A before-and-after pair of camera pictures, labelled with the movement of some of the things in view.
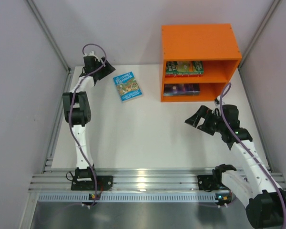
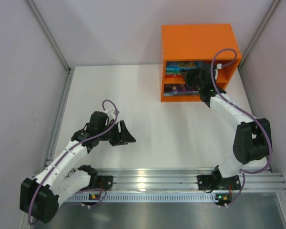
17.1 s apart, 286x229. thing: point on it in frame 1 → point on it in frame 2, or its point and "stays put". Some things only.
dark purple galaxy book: [181, 88] stays put
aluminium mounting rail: [124, 178] stays put
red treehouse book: [183, 76] stays put
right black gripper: [207, 120] → [193, 78]
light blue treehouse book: [127, 86] → [178, 66]
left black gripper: [102, 71] → [119, 134]
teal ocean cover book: [181, 94] stays put
